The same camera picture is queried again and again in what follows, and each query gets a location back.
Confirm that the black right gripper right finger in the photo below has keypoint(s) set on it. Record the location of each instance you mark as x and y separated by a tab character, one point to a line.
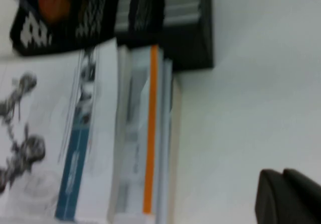
306	186

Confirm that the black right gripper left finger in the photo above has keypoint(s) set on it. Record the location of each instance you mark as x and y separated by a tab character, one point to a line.
270	199

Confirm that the white car suspension book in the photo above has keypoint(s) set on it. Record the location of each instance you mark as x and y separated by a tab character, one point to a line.
37	103

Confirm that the orange-bordered ROS2 programming book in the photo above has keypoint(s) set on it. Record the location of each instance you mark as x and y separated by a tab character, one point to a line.
150	133

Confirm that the black plastic book stand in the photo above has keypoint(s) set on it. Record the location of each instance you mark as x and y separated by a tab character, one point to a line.
190	45

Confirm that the dark-spined mobile robot book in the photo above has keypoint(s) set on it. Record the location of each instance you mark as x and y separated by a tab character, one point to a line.
54	3

